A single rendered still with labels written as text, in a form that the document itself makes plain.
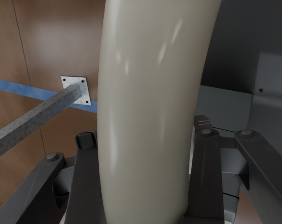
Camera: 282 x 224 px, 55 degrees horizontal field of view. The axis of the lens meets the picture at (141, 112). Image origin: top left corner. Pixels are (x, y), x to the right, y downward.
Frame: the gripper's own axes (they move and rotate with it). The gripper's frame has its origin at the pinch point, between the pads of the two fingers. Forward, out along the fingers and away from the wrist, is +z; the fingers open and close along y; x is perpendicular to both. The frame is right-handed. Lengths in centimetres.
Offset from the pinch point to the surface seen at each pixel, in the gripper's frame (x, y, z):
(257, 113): -50, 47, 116
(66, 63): -16, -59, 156
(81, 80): -27, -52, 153
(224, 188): -45, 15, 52
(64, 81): -27, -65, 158
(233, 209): -46, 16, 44
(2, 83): -27, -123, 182
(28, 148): -88, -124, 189
